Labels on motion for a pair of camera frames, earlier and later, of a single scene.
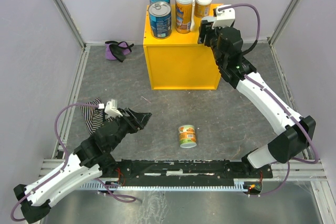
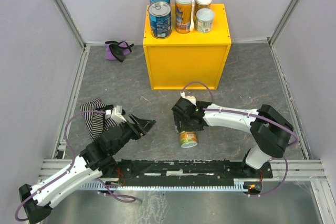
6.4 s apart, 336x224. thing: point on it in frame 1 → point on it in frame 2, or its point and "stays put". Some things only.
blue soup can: x=159 y=14 stays put
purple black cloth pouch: x=114 y=51 stays put
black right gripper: x=206 y=33 → x=182 y=123
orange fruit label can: x=187 y=136 stays put
